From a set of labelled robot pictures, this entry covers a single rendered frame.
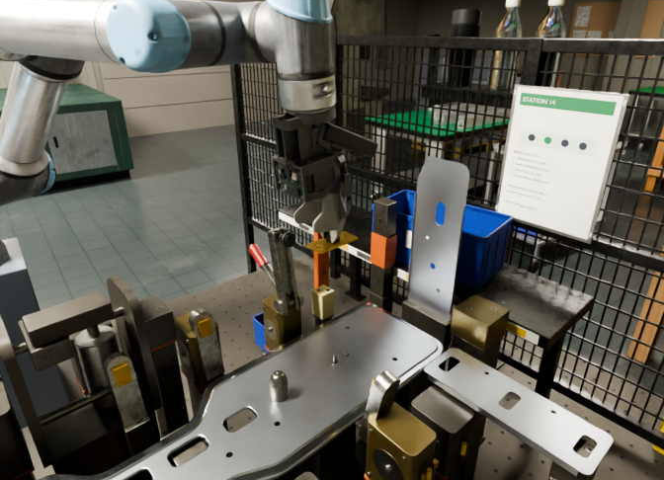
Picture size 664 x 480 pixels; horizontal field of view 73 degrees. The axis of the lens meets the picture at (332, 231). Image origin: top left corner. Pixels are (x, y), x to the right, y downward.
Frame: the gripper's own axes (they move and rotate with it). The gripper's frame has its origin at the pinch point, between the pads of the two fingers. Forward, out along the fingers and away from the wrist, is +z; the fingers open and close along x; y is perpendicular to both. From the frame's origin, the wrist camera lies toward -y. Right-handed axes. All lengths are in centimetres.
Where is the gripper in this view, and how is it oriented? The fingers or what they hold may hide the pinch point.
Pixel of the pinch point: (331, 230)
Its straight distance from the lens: 71.9
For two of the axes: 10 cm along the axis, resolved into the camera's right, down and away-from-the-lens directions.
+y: -7.4, 3.7, -5.6
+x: 6.6, 3.1, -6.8
